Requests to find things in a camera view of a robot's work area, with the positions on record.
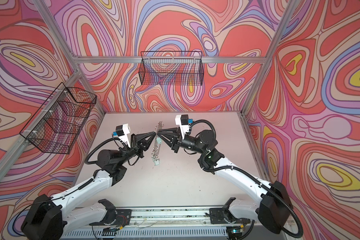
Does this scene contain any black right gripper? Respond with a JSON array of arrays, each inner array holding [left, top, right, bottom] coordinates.
[[157, 127, 206, 155]]

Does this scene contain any black wire basket back wall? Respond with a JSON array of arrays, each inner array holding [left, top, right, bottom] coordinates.
[[139, 51, 204, 86]]

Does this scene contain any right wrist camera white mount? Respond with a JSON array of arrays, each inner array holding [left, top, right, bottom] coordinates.
[[175, 115, 193, 139]]

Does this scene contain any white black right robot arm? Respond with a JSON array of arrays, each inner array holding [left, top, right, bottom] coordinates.
[[157, 120, 304, 239]]

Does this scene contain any mint green key tag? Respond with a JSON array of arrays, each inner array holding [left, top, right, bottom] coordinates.
[[156, 137, 162, 145]]

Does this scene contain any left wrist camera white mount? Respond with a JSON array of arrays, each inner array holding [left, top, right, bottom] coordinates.
[[114, 124, 131, 148]]

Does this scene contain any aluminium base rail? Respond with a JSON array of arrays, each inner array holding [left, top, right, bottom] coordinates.
[[38, 205, 301, 240]]

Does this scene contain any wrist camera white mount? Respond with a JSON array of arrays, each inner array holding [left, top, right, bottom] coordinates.
[[175, 115, 193, 139], [114, 124, 131, 148]]

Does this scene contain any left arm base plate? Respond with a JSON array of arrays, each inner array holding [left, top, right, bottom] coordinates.
[[90, 209, 132, 227]]

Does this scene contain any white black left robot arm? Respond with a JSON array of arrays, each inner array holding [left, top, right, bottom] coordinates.
[[19, 132, 157, 240]]

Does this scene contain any black wire basket wall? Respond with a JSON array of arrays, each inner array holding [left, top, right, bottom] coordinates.
[[139, 51, 204, 86], [20, 83, 97, 155]]

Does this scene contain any black wire basket left wall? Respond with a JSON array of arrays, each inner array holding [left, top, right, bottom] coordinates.
[[20, 83, 97, 155]]

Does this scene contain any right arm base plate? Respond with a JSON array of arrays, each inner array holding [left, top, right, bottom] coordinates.
[[205, 208, 252, 225]]

